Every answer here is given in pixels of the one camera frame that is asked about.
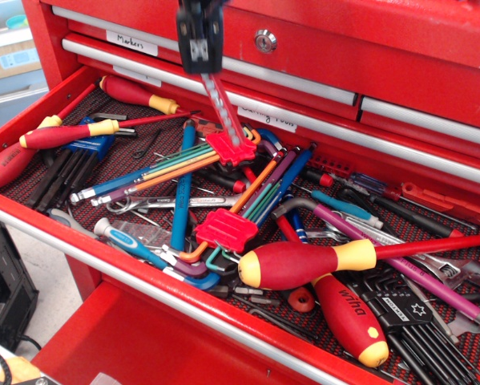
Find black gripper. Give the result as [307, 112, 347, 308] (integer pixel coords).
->
[176, 1, 224, 74]

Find red bit holder strip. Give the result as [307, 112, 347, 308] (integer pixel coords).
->
[200, 74, 245, 147]

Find blue holder black hex keys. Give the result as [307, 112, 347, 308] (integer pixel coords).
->
[26, 134, 115, 213]

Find silver drawer lock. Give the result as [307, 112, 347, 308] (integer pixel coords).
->
[254, 29, 277, 54]

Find white Markers label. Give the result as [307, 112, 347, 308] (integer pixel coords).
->
[106, 30, 159, 56]

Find red yellow screwdriver back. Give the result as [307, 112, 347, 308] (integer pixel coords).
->
[99, 75, 179, 115]

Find white cutting tools label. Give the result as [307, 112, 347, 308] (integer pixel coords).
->
[237, 107, 298, 132]

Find upper colourful hex key set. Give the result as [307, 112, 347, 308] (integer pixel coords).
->
[69, 127, 261, 205]

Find colourful hex key set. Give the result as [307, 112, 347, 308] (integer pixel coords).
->
[161, 142, 317, 291]
[69, 127, 261, 205]

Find long blue hex key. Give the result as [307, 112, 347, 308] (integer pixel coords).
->
[170, 119, 196, 250]

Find black red-tipped screwdriver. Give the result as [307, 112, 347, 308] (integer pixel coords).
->
[197, 168, 247, 193]

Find red yellow screwdriver left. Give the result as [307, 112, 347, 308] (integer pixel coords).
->
[18, 111, 195, 150]

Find silver combination wrench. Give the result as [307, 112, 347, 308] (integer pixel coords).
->
[106, 194, 241, 214]

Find lower colourful hex key set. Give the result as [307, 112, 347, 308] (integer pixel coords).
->
[161, 142, 317, 291]

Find red tool chest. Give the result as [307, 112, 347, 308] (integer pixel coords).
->
[0, 1, 480, 384]

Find blue white precision screwdriver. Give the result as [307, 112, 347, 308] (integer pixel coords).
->
[94, 217, 168, 270]

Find large red yellow screwdriver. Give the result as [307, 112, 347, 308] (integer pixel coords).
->
[238, 235, 480, 290]

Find red screwdriver far left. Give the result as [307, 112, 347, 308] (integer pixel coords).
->
[0, 83, 96, 188]

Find red utility knife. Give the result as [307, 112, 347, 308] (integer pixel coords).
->
[401, 182, 480, 225]

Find red round cap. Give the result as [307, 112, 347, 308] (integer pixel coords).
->
[287, 286, 315, 314]

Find black red mesh drawer liner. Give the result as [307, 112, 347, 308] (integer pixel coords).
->
[0, 86, 480, 385]

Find black device on floor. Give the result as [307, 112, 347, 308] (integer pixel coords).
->
[0, 221, 38, 351]

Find red Wiha screwdriver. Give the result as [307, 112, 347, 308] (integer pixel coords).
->
[312, 274, 389, 368]

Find black Tekton torx key set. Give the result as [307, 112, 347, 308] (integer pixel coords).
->
[341, 267, 480, 384]

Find pink long hex key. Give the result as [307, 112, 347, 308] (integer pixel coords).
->
[271, 197, 480, 324]

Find teal handled small screwdriver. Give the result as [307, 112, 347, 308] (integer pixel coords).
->
[292, 183, 384, 229]

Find clear blue handle screwdriver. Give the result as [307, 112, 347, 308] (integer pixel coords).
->
[329, 172, 477, 230]

